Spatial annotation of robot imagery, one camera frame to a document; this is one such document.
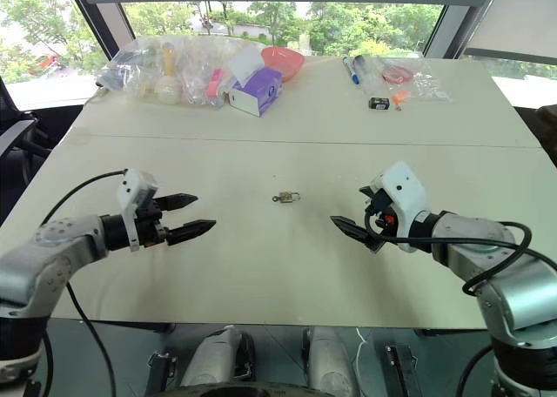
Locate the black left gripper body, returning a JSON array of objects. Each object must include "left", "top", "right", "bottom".
[{"left": 134, "top": 195, "right": 171, "bottom": 248}]

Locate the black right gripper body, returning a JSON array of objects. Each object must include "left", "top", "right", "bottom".
[{"left": 363, "top": 189, "right": 398, "bottom": 242}]

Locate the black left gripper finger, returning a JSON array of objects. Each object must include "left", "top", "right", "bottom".
[
  {"left": 164, "top": 219, "right": 218, "bottom": 247},
  {"left": 154, "top": 192, "right": 199, "bottom": 212}
]

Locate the blue marker pen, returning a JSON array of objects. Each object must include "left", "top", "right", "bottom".
[{"left": 341, "top": 56, "right": 362, "bottom": 86}]

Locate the pink small package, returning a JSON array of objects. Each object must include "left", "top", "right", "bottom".
[{"left": 206, "top": 67, "right": 225, "bottom": 98}]

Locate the clear flat plastic bag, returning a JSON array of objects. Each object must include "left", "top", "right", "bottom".
[{"left": 355, "top": 54, "right": 453, "bottom": 104}]

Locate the silver robot leg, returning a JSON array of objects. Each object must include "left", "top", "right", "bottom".
[
  {"left": 301, "top": 326, "right": 354, "bottom": 397},
  {"left": 179, "top": 325, "right": 257, "bottom": 390}
]

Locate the purple and white box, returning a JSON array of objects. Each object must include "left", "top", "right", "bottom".
[{"left": 228, "top": 65, "right": 284, "bottom": 119}]

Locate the yellow bottle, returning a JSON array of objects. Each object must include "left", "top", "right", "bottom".
[{"left": 161, "top": 41, "right": 177, "bottom": 78}]

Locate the large clear plastic bag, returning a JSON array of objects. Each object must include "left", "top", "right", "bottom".
[{"left": 95, "top": 37, "right": 238, "bottom": 108}]

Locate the pink plastic bowl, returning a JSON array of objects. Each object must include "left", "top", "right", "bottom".
[{"left": 260, "top": 45, "right": 306, "bottom": 84}]

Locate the black office chair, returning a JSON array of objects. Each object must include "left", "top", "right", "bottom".
[{"left": 0, "top": 75, "right": 60, "bottom": 228}]

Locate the dark brown seat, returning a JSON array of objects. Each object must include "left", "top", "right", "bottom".
[{"left": 512, "top": 104, "right": 557, "bottom": 167}]

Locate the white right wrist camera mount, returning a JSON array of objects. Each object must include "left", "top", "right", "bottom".
[{"left": 368, "top": 160, "right": 433, "bottom": 254}]

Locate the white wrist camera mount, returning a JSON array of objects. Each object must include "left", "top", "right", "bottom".
[
  {"left": 368, "top": 160, "right": 433, "bottom": 254},
  {"left": 116, "top": 168, "right": 159, "bottom": 252}
]

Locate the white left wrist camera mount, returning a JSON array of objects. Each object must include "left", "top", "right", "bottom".
[{"left": 116, "top": 168, "right": 159, "bottom": 252}]

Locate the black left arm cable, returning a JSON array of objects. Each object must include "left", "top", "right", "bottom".
[{"left": 40, "top": 170, "right": 129, "bottom": 226}]

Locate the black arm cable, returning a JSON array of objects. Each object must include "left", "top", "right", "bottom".
[
  {"left": 40, "top": 170, "right": 129, "bottom": 226},
  {"left": 363, "top": 205, "right": 557, "bottom": 297}
]

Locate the thin white cord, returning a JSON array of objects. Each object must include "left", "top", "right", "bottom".
[{"left": 352, "top": 326, "right": 372, "bottom": 374}]

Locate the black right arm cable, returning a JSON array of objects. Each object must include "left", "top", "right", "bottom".
[{"left": 363, "top": 205, "right": 557, "bottom": 297}]

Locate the black table bracket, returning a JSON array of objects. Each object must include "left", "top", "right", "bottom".
[
  {"left": 383, "top": 343, "right": 421, "bottom": 397},
  {"left": 146, "top": 350, "right": 178, "bottom": 397}
]

